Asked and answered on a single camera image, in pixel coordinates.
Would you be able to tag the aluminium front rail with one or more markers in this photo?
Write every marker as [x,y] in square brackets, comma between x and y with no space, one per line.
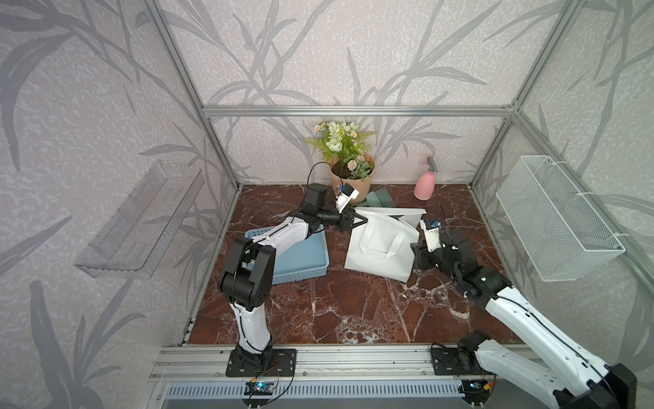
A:
[314,362]

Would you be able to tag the white insulated delivery bag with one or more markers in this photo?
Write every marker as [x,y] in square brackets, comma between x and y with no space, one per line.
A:
[382,246]

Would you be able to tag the left controller circuit board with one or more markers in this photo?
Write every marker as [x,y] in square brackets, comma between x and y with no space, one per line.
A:
[260,388]

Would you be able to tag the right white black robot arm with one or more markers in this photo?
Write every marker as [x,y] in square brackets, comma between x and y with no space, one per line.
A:
[569,376]

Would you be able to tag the right controller circuit board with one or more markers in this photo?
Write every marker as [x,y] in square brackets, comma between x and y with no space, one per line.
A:
[472,387]

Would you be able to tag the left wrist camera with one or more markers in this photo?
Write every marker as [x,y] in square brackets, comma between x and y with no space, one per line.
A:
[347,193]

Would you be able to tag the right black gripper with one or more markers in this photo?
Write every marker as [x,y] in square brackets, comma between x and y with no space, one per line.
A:
[421,254]

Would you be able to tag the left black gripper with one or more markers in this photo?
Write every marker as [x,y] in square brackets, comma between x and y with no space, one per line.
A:
[345,218]

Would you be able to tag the clear plastic wall shelf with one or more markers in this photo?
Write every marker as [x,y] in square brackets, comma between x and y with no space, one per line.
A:
[134,241]

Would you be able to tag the controller circuit board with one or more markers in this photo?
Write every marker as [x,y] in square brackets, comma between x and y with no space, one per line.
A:
[472,387]
[260,388]

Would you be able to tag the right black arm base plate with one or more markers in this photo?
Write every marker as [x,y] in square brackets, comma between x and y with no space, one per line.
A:
[449,360]

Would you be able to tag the light blue plastic basket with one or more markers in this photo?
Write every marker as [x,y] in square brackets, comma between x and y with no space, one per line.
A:
[301,254]

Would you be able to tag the potted white flower plant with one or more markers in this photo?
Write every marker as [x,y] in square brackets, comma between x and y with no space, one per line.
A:
[344,146]

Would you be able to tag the green garden trowel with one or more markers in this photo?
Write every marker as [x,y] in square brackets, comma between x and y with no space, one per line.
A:
[380,198]

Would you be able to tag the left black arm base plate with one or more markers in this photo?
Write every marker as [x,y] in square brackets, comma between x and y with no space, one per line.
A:
[272,362]

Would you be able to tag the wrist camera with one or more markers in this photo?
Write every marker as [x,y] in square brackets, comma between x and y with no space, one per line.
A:
[347,193]
[431,231]

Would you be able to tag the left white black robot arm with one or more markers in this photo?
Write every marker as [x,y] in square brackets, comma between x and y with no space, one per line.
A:
[248,272]

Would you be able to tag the white wire mesh basket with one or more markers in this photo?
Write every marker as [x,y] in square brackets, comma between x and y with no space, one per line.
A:
[562,233]

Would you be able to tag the pink spray bottle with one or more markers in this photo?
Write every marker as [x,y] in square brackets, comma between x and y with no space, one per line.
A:
[424,189]

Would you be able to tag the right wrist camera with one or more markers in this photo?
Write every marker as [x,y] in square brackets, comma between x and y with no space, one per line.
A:
[431,231]

